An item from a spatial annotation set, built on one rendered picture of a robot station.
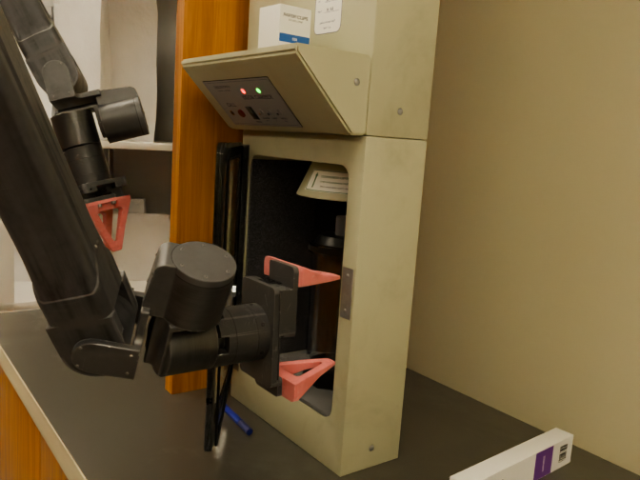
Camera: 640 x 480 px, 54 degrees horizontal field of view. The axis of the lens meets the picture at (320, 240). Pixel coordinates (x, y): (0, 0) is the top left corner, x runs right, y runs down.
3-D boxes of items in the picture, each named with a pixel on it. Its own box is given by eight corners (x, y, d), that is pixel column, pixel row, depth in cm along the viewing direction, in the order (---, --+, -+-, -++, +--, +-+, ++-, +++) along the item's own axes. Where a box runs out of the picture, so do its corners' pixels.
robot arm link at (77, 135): (53, 115, 93) (43, 109, 87) (101, 104, 94) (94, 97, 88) (67, 161, 93) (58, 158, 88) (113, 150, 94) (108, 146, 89)
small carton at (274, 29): (288, 59, 89) (290, 14, 88) (309, 56, 85) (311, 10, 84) (257, 53, 86) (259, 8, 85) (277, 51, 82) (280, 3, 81)
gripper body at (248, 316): (290, 287, 62) (223, 294, 58) (287, 386, 64) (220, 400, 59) (257, 273, 67) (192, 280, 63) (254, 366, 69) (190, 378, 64)
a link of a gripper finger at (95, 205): (126, 247, 96) (109, 188, 95) (145, 243, 91) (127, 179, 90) (82, 259, 92) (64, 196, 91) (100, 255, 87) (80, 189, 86)
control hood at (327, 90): (242, 130, 106) (245, 68, 105) (367, 135, 81) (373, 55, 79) (177, 125, 100) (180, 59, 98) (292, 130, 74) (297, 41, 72)
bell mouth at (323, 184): (359, 191, 112) (362, 160, 111) (432, 204, 98) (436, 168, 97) (274, 190, 101) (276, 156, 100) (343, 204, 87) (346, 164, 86)
